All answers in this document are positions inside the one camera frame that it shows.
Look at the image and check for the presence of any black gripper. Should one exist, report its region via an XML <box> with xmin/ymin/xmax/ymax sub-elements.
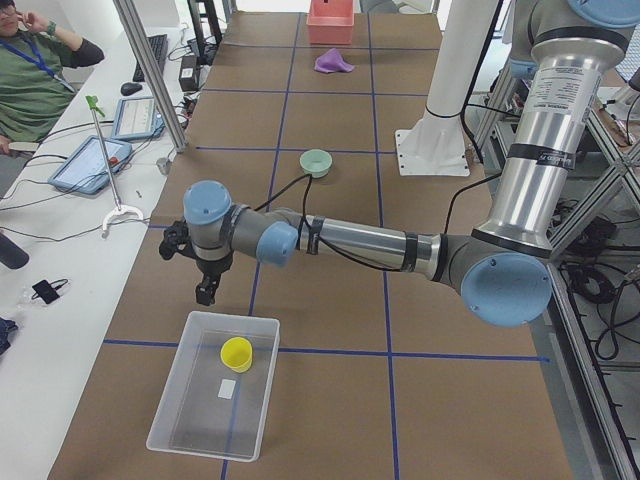
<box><xmin>195</xmin><ymin>253</ymin><xmax>233</xmax><ymax>305</ymax></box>

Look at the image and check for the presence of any yellow plastic cup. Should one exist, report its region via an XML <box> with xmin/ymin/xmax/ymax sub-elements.
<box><xmin>220</xmin><ymin>337</ymin><xmax>253</xmax><ymax>373</ymax></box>

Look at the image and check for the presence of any mint green bowl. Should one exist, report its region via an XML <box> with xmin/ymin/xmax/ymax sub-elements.
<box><xmin>299</xmin><ymin>149</ymin><xmax>333</xmax><ymax>179</ymax></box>

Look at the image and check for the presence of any purple microfiber cloth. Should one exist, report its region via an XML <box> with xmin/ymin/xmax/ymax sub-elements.
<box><xmin>314</xmin><ymin>48</ymin><xmax>355</xmax><ymax>74</ymax></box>

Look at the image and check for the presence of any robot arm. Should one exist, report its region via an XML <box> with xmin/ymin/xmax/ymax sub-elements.
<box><xmin>183</xmin><ymin>1</ymin><xmax>639</xmax><ymax>327</ymax></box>

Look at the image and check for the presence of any white label in bin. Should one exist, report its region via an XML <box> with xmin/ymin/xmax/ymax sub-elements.
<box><xmin>218</xmin><ymin>379</ymin><xmax>236</xmax><ymax>400</ymax></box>

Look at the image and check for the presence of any clear plastic bin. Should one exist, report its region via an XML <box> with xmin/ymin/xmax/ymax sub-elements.
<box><xmin>146</xmin><ymin>311</ymin><xmax>280</xmax><ymax>462</ymax></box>

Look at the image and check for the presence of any small black device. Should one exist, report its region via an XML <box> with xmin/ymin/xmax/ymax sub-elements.
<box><xmin>31</xmin><ymin>278</ymin><xmax>69</xmax><ymax>305</ymax></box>

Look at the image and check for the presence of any blue teach pendant near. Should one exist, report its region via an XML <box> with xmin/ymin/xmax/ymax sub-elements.
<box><xmin>47</xmin><ymin>135</ymin><xmax>133</xmax><ymax>195</ymax></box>

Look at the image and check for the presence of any blue teach pendant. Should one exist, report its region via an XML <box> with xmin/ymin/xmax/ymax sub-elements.
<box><xmin>47</xmin><ymin>135</ymin><xmax>133</xmax><ymax>195</ymax></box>
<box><xmin>111</xmin><ymin>97</ymin><xmax>164</xmax><ymax>141</ymax></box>

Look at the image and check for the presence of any blue teach pendant far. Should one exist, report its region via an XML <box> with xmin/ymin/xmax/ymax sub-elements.
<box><xmin>111</xmin><ymin>97</ymin><xmax>164</xmax><ymax>141</ymax></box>

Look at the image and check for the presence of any black power adapter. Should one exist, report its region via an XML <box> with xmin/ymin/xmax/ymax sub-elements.
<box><xmin>178</xmin><ymin>55</ymin><xmax>200</xmax><ymax>92</ymax></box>

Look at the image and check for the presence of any black computer mouse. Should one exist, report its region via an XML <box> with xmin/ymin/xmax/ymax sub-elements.
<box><xmin>120</xmin><ymin>82</ymin><xmax>143</xmax><ymax>96</ymax></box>

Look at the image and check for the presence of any reacher grabber stick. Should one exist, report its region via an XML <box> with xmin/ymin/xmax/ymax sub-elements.
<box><xmin>85</xmin><ymin>95</ymin><xmax>144</xmax><ymax>239</ymax></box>

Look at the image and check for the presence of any black keyboard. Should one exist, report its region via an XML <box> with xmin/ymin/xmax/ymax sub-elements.
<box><xmin>132</xmin><ymin>34</ymin><xmax>168</xmax><ymax>83</ymax></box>

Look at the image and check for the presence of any seated person green shirt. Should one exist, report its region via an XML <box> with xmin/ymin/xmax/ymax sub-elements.
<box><xmin>0</xmin><ymin>0</ymin><xmax>106</xmax><ymax>156</ymax></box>

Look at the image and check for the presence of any pink plastic bin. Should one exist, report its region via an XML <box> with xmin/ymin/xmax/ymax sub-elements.
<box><xmin>306</xmin><ymin>0</ymin><xmax>354</xmax><ymax>45</ymax></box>

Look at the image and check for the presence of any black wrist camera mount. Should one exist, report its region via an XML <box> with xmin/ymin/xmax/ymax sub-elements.
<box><xmin>159</xmin><ymin>220</ymin><xmax>194</xmax><ymax>261</ymax></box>

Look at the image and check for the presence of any white pedestal base plate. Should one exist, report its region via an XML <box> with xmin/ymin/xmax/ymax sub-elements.
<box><xmin>394</xmin><ymin>127</ymin><xmax>470</xmax><ymax>177</ymax></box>

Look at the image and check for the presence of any aluminium frame post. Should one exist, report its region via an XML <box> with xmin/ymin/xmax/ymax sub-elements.
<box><xmin>113</xmin><ymin>0</ymin><xmax>187</xmax><ymax>153</ymax></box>

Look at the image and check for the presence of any white pedestal column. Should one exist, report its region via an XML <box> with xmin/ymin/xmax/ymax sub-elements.
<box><xmin>425</xmin><ymin>0</ymin><xmax>502</xmax><ymax>120</ymax></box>

